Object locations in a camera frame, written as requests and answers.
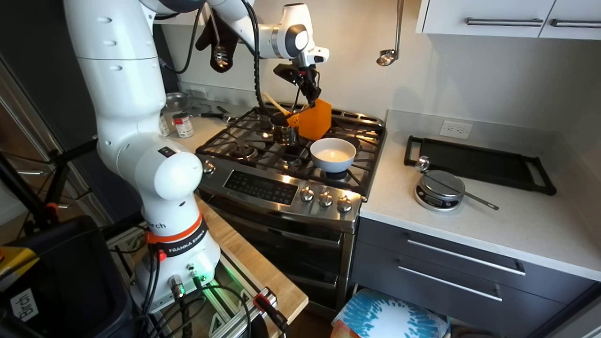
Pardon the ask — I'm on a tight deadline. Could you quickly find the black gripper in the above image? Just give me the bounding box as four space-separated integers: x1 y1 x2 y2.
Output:
272 60 325 109

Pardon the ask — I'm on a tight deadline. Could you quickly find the orange cloth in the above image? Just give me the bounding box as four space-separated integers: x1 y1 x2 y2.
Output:
285 96 334 143

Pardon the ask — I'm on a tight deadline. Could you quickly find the stainless steel gas stove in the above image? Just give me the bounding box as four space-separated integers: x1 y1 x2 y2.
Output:
193 102 389 316

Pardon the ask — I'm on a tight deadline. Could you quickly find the small steel pot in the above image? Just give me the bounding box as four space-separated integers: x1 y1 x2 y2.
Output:
269 111 304 149

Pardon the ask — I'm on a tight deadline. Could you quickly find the white bowl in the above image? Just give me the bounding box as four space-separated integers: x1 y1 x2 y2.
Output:
308 137 359 177

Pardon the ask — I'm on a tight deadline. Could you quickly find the hanging metal ladle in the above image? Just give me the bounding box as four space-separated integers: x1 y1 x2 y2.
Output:
374 0 408 68

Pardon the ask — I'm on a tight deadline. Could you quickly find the dark hanging oven mitt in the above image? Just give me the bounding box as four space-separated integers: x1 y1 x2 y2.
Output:
193 4 240 75

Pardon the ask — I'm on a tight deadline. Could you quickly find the small jar red lid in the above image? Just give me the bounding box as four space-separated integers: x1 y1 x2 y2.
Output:
171 113 197 141

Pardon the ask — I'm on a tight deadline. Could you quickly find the round steel lid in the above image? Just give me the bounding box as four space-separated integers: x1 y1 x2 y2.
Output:
413 154 501 214

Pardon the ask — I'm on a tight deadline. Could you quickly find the wooden robot mounting board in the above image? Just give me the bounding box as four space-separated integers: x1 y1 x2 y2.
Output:
192 195 312 325

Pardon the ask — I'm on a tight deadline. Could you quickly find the black rectangular tray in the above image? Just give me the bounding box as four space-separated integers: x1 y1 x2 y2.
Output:
402 134 560 197

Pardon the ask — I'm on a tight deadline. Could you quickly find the grey base drawer cabinet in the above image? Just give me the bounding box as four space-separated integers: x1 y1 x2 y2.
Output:
347 216 597 338

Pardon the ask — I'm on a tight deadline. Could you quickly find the blue white patterned box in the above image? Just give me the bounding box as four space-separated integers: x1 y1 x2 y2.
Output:
331 287 453 338

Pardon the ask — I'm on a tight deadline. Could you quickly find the black tripod stand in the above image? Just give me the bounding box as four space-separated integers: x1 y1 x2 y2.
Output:
0 139 100 229

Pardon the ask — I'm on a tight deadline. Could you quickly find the black bin with label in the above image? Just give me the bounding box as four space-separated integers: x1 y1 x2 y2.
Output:
0 216 137 338

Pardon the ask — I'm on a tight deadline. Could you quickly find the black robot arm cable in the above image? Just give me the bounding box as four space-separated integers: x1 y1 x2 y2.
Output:
239 0 267 113

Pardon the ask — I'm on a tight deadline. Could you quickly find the white wall outlet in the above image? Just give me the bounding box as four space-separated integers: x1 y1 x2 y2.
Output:
438 117 475 141

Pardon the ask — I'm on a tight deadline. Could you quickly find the white wall cabinet door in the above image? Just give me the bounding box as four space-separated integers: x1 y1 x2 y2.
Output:
417 0 556 40
539 0 601 43

